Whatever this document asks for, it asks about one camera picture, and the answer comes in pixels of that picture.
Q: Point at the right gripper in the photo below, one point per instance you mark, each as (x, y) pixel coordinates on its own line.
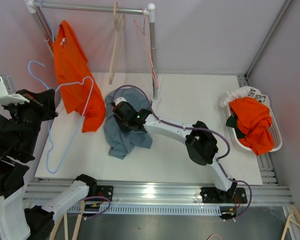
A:
(124, 129)

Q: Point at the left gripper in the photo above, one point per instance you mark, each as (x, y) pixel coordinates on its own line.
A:
(44, 101)

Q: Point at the grey blue t shirt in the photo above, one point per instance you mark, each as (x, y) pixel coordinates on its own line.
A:
(121, 143)

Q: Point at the light blue wire hanger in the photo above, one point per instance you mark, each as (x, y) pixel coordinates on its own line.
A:
(63, 130)

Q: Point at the pink wire hanger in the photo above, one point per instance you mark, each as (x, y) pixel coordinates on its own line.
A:
(141, 33)

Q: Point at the green white t shirt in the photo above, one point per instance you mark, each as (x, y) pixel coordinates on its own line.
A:
(250, 108)

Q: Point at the orange t shirt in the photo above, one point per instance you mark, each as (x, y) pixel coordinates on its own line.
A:
(78, 89)
(260, 144)

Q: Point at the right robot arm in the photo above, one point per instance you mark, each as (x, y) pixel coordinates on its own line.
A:
(200, 143)

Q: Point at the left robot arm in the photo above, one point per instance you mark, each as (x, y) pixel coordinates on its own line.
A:
(18, 138)

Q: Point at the blue hanger far left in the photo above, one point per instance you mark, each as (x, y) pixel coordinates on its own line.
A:
(51, 28)

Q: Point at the spare wooden hanger right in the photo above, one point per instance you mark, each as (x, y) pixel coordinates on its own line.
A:
(291, 228)

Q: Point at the spare wooden hangers left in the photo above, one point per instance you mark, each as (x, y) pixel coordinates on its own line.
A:
(65, 223)

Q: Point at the clothes rack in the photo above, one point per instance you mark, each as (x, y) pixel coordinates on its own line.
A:
(33, 7)

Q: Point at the white laundry basket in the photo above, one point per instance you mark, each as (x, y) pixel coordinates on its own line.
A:
(273, 129)

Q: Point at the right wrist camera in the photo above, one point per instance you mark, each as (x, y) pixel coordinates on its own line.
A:
(118, 100)

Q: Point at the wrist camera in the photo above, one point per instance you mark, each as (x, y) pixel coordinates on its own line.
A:
(2, 91)
(118, 100)

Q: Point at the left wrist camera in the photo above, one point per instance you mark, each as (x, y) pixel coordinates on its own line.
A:
(2, 91)

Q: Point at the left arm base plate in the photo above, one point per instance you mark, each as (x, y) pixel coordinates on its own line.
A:
(102, 191)

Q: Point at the aluminium rail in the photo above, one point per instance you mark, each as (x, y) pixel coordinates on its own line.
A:
(151, 193)

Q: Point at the white cable duct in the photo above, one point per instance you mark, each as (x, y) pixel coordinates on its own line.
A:
(182, 210)

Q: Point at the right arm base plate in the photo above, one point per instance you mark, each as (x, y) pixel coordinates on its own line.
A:
(212, 195)

